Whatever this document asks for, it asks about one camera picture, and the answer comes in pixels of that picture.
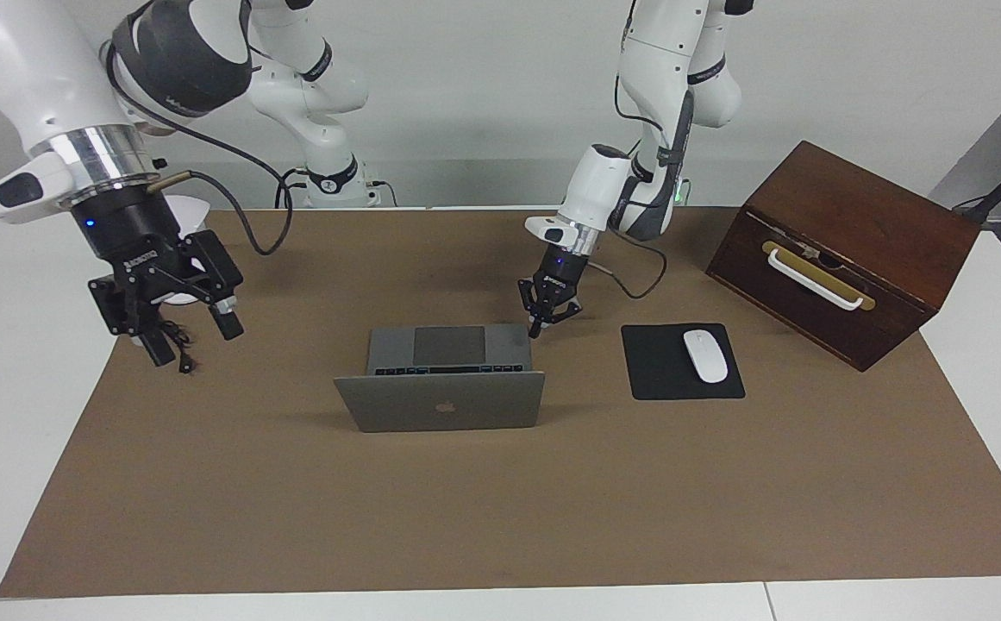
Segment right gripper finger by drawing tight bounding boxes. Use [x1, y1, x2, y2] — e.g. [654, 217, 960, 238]
[180, 229, 246, 341]
[88, 275, 176, 368]

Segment silver apple laptop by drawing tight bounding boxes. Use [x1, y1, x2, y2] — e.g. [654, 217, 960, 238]
[333, 323, 547, 434]

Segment white desk lamp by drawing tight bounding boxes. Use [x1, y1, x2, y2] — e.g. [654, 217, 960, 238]
[152, 195, 213, 309]

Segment black mouse pad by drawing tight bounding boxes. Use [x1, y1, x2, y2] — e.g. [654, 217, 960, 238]
[620, 323, 747, 402]

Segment white computer mouse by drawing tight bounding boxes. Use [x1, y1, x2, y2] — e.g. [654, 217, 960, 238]
[682, 329, 729, 385]

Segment brown paper table mat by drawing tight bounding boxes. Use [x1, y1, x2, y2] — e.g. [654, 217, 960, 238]
[0, 207, 1001, 599]

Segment dark wooden box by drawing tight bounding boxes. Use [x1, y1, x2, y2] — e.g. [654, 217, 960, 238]
[705, 140, 983, 373]

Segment black lamp power cord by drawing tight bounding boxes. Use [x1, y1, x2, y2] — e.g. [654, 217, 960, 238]
[131, 317, 197, 375]

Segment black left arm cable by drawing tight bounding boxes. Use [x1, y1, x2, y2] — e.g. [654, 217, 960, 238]
[590, 0, 696, 301]

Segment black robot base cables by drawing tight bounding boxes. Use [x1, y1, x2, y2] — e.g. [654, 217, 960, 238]
[273, 166, 398, 210]

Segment white box handle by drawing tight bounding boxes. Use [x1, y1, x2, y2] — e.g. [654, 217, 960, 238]
[766, 248, 866, 312]

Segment brass handle plate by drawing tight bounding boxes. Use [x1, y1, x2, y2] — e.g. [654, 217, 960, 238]
[760, 240, 878, 313]

